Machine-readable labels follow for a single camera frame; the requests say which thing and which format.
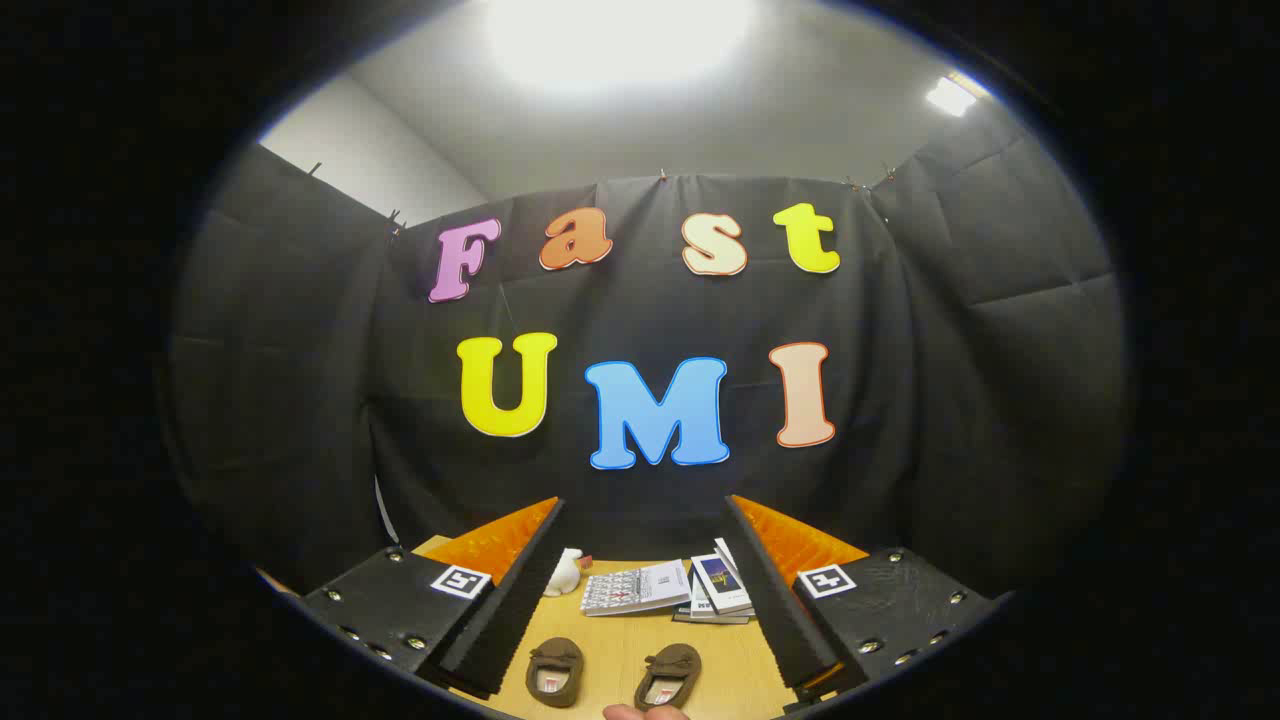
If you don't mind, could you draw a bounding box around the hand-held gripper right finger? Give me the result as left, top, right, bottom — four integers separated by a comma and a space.
724, 494, 1001, 706

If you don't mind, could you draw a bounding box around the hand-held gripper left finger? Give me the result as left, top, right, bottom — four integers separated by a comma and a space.
300, 497, 566, 701

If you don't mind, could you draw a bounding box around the brown fuzzy slipper shoe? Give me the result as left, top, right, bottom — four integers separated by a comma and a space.
525, 637, 586, 709
634, 643, 703, 711

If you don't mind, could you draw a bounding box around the white book with blue photo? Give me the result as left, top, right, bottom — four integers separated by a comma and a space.
690, 553, 754, 616

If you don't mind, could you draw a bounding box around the white duck plush toy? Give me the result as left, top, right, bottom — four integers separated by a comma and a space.
543, 548, 584, 598

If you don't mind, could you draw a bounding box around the grey patterned cover book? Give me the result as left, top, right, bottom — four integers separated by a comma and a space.
580, 560, 693, 617

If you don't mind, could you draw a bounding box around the black backdrop cloth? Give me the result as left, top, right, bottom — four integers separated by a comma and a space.
165, 105, 1131, 601

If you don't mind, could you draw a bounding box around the small ceiling light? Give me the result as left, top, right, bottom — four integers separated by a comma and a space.
925, 75, 979, 118

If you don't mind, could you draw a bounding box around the large ceiling light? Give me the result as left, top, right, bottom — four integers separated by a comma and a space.
485, 0, 756, 96

